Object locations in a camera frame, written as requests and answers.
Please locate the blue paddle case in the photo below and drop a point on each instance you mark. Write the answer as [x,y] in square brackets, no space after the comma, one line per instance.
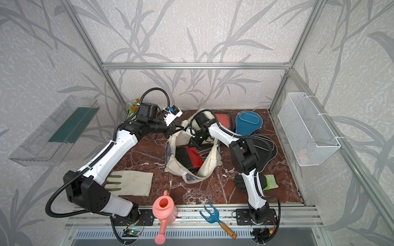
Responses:
[248,122]

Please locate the pink watering can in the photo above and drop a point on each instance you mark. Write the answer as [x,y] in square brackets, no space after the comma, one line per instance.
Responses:
[166,212]

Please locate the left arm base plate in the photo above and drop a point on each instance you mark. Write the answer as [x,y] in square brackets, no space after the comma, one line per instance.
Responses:
[146,218]

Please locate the black and green glove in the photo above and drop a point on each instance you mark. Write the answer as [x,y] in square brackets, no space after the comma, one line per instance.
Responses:
[270,180]

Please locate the beige canvas bag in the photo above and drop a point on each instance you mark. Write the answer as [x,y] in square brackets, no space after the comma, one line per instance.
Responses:
[209,152]

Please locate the clear plastic wall shelf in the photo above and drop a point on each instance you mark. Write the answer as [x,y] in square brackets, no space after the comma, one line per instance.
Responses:
[48,145]

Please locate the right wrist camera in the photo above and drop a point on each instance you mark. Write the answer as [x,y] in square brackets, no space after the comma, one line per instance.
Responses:
[204,122]

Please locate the green artificial plant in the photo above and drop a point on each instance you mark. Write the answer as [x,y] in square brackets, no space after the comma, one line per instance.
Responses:
[132,106]

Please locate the beige work glove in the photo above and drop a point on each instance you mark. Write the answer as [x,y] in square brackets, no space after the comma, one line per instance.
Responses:
[129,183]

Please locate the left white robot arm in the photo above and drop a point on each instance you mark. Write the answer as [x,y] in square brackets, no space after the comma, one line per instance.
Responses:
[85,186]

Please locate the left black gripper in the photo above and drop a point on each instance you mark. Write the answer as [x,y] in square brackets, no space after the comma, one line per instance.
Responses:
[173,128]

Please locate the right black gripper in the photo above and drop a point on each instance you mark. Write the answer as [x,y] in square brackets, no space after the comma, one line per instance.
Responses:
[196,144]

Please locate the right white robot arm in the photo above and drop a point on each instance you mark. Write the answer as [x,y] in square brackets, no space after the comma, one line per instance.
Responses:
[243,153]

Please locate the blue hand rake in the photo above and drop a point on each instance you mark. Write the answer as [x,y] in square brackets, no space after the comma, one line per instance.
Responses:
[214,218]

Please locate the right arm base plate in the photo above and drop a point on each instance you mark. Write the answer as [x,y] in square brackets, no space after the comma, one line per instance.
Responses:
[252,218]

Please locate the white wire mesh basket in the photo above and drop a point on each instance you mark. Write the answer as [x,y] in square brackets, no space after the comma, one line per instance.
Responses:
[309,135]

